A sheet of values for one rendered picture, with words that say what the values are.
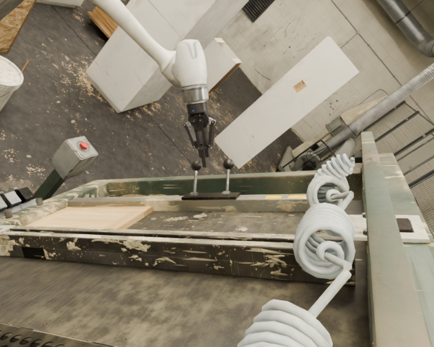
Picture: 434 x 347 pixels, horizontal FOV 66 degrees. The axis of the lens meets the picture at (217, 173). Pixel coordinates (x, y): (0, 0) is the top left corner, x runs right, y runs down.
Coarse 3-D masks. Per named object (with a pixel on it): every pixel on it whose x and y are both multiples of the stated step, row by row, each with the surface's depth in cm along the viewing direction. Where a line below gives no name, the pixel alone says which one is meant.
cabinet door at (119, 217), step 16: (80, 208) 130; (96, 208) 126; (112, 208) 123; (128, 208) 120; (144, 208) 118; (32, 224) 117; (48, 224) 116; (64, 224) 113; (80, 224) 111; (96, 224) 108; (112, 224) 105; (128, 224) 106
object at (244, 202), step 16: (160, 208) 118; (176, 208) 115; (192, 208) 112; (208, 208) 110; (224, 208) 108; (240, 208) 106; (256, 208) 103; (272, 208) 101; (288, 208) 100; (304, 208) 98
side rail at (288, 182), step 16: (176, 176) 146; (192, 176) 142; (208, 176) 138; (224, 176) 134; (240, 176) 130; (256, 176) 127; (272, 176) 124; (288, 176) 122; (304, 176) 119; (352, 176) 113; (112, 192) 156; (128, 192) 152; (144, 192) 149; (160, 192) 145; (176, 192) 142; (208, 192) 136; (240, 192) 131; (256, 192) 128; (272, 192) 126; (288, 192) 123; (304, 192) 121
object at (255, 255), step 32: (352, 160) 55; (320, 192) 58; (416, 224) 56; (32, 256) 92; (64, 256) 87; (96, 256) 82; (128, 256) 78; (160, 256) 75; (192, 256) 71; (224, 256) 68; (256, 256) 65; (288, 256) 63
